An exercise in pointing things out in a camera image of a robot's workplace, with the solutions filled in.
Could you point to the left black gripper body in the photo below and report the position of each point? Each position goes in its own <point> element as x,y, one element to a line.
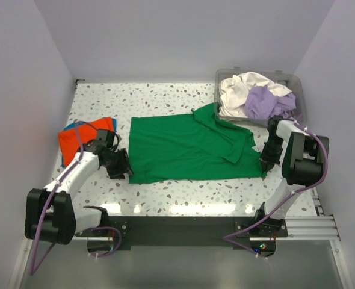
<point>119,164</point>

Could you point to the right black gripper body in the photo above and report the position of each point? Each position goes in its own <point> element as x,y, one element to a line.
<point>269,154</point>

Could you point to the green t shirt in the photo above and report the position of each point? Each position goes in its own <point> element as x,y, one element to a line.
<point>193,146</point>

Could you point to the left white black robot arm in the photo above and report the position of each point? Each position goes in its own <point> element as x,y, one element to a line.
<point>50,215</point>

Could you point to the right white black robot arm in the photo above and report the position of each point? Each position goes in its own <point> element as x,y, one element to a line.
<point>303,157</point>

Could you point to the folded blue t shirt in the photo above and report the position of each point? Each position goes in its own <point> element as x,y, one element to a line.
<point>68,140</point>

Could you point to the lavender crumpled t shirt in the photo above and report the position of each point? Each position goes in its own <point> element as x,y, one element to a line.
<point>262,104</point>

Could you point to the clear plastic bin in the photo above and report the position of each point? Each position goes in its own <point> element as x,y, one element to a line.
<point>291,81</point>

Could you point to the white crumpled t shirt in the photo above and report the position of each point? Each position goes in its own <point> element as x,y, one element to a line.
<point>234,92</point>

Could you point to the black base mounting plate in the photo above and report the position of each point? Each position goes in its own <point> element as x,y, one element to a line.
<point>127,232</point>

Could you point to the aluminium frame rail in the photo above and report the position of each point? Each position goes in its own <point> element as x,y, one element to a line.
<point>300,228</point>

